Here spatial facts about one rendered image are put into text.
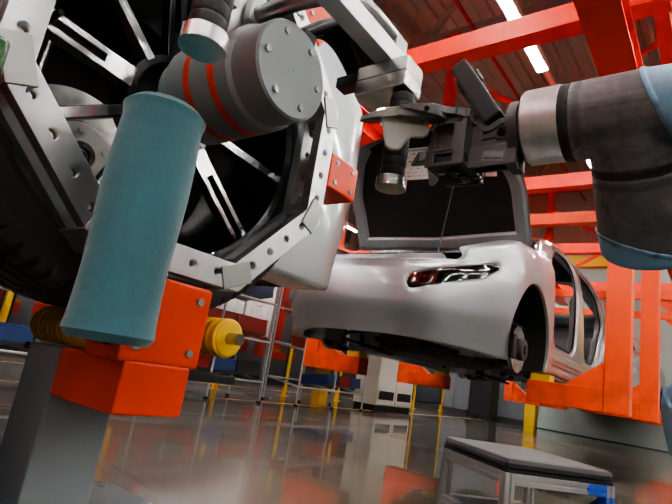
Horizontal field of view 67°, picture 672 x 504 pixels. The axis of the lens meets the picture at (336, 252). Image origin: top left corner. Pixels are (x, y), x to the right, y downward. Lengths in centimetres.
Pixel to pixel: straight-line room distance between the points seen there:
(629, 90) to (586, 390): 361
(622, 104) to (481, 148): 16
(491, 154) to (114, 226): 43
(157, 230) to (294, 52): 30
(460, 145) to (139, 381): 49
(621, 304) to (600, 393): 65
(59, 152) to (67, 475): 45
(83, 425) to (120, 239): 38
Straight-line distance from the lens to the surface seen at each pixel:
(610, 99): 62
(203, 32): 49
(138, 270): 53
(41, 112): 65
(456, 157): 66
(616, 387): 411
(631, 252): 66
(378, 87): 80
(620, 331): 415
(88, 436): 85
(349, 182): 100
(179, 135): 57
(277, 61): 67
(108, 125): 134
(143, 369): 68
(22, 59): 65
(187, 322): 71
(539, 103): 64
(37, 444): 82
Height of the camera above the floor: 48
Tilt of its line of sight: 13 degrees up
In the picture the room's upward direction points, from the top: 9 degrees clockwise
